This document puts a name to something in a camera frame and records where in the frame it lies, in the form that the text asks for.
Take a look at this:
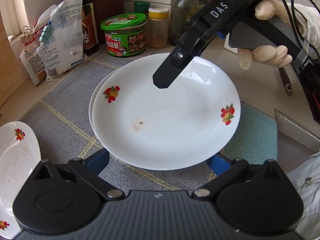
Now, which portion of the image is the white blue printed bag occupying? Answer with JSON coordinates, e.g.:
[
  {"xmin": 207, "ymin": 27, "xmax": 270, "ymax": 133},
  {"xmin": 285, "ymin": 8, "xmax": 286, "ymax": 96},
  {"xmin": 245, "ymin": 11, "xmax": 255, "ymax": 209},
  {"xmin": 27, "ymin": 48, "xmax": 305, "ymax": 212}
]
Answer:
[{"xmin": 36, "ymin": 0, "xmax": 84, "ymax": 82}]

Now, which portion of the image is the bamboo cutting board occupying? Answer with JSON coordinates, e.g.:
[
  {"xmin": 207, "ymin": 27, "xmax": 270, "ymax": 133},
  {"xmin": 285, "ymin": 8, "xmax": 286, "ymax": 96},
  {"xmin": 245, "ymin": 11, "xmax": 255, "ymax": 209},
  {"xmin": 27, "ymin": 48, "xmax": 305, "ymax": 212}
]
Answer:
[{"xmin": 0, "ymin": 17, "xmax": 29, "ymax": 107}]

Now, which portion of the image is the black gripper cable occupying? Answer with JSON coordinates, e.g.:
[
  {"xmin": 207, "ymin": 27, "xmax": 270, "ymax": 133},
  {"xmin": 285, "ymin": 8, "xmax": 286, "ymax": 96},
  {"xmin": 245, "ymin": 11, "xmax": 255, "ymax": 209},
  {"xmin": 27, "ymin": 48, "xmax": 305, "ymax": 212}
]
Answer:
[{"xmin": 273, "ymin": 0, "xmax": 320, "ymax": 67}]

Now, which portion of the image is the green lidded sauce tub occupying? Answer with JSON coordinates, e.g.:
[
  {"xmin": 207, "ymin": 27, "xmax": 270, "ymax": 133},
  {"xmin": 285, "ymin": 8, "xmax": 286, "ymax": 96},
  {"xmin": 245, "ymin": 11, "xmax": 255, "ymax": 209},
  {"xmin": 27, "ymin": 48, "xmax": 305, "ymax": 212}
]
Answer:
[{"xmin": 100, "ymin": 12, "xmax": 148, "ymax": 57}]

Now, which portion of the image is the yellow lidded spice jar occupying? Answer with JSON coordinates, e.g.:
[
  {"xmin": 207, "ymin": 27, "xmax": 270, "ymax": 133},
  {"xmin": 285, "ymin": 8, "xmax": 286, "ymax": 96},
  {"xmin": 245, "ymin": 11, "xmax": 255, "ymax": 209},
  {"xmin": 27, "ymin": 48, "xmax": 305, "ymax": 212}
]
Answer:
[{"xmin": 146, "ymin": 8, "xmax": 169, "ymax": 48}]

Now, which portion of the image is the right gloved hand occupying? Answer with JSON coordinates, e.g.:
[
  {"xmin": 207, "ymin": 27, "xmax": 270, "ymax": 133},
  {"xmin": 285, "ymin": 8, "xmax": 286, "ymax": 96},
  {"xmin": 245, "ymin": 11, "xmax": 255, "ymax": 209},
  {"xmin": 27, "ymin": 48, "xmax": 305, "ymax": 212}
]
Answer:
[{"xmin": 238, "ymin": 0, "xmax": 292, "ymax": 70}]

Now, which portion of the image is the grey checked dish towel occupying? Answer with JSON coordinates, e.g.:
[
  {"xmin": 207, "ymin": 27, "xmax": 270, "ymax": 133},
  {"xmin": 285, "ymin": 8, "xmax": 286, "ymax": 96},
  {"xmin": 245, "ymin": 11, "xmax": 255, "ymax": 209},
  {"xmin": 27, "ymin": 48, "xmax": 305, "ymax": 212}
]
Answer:
[{"xmin": 21, "ymin": 53, "xmax": 216, "ymax": 193}]

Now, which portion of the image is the dark soy sauce bottle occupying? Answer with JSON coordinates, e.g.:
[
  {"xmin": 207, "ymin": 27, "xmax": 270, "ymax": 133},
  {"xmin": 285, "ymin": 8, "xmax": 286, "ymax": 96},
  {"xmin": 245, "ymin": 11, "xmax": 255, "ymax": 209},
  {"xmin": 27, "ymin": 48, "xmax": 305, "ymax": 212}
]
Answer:
[{"xmin": 82, "ymin": 0, "xmax": 99, "ymax": 56}]

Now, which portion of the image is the red white clipped bag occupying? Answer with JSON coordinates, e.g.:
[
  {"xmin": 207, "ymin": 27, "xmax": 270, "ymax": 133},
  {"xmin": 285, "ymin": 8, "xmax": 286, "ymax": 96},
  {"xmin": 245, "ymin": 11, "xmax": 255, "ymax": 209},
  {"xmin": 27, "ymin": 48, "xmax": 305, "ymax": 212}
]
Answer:
[{"xmin": 20, "ymin": 4, "xmax": 57, "ymax": 86}]

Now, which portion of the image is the clear bottle red cap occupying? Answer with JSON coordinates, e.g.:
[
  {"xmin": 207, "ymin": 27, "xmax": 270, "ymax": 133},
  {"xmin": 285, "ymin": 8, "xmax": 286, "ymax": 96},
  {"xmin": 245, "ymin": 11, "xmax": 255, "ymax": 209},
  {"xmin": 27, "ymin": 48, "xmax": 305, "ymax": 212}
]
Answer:
[{"xmin": 168, "ymin": 0, "xmax": 200, "ymax": 46}]

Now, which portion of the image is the right white sleeve forearm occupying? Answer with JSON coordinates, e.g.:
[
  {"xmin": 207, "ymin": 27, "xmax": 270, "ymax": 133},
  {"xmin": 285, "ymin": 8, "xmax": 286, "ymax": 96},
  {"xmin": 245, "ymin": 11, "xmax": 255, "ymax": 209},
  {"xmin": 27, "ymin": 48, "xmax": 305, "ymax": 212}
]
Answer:
[{"xmin": 294, "ymin": 4, "xmax": 320, "ymax": 52}]

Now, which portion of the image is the teal dish cloth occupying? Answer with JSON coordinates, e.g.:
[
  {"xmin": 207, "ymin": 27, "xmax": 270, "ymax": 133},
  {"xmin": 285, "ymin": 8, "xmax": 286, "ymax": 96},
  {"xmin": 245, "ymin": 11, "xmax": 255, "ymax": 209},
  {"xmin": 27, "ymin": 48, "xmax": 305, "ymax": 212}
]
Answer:
[{"xmin": 221, "ymin": 103, "xmax": 278, "ymax": 164}]

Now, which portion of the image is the green capped small jar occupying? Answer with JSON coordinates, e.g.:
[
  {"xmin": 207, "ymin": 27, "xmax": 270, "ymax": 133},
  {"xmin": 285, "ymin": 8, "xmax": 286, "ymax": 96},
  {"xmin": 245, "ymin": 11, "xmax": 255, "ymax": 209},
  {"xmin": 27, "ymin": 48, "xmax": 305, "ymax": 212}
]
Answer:
[{"xmin": 133, "ymin": 1, "xmax": 150, "ymax": 15}]

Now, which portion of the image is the wooden handled spatula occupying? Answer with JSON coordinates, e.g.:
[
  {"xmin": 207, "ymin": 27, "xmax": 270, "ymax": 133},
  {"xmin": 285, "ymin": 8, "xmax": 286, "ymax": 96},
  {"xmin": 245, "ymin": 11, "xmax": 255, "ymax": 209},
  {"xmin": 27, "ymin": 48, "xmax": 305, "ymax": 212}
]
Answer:
[{"xmin": 278, "ymin": 68, "xmax": 292, "ymax": 96}]

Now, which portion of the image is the white plastic seasoning box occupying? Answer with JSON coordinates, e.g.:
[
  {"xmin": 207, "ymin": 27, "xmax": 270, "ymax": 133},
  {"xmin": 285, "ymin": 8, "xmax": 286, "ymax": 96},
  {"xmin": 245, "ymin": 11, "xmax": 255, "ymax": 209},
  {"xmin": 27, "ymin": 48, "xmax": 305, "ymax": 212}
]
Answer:
[{"xmin": 223, "ymin": 34, "xmax": 238, "ymax": 55}]

